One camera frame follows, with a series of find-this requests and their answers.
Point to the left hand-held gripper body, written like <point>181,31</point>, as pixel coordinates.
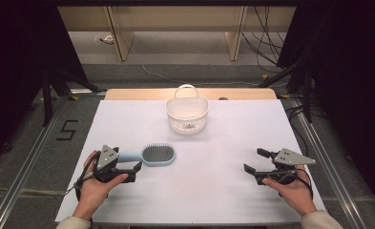
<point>108,157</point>

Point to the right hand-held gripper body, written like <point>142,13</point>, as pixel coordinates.
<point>290,157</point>

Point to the light blue hairbrush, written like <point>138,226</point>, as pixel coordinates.
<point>158,155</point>

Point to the white plastic basket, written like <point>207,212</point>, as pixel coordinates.
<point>187,116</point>

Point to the person's right hand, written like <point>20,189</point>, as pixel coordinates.
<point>295,194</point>

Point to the person's left hand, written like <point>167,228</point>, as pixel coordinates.
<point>94,194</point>

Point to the white board sheet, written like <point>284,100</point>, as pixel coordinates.
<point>191,178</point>

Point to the black metal stand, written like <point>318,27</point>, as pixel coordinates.
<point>306,95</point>
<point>46,95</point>

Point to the light wooden table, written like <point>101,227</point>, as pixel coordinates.
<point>137,94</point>

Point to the black curtain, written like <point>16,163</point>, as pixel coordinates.
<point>13,63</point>
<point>350,79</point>

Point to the round floor socket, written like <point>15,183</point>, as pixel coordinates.
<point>104,38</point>

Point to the beige wooden desk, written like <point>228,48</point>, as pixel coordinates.
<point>175,19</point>

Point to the aluminium floor rail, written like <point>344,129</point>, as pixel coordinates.
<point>331,171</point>
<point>26,171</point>

